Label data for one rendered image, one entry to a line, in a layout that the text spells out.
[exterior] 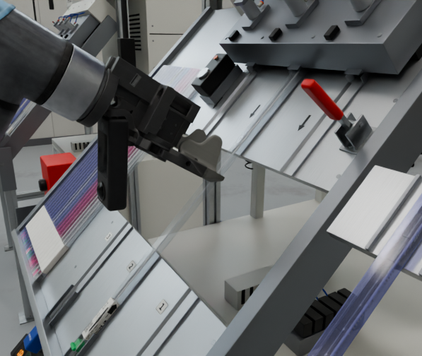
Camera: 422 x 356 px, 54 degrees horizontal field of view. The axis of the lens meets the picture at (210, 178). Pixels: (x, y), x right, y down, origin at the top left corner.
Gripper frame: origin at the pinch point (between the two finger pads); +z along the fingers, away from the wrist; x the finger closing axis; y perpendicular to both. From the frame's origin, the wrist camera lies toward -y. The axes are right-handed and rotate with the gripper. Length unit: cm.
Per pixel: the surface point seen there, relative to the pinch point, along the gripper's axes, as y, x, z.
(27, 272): -30.8, 25.5, -8.2
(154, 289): -16.0, -4.5, -2.7
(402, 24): 24.6, -17.0, 1.0
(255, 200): 0, 45, 50
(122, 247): -15.9, 8.4, -2.7
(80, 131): -26, 454, 113
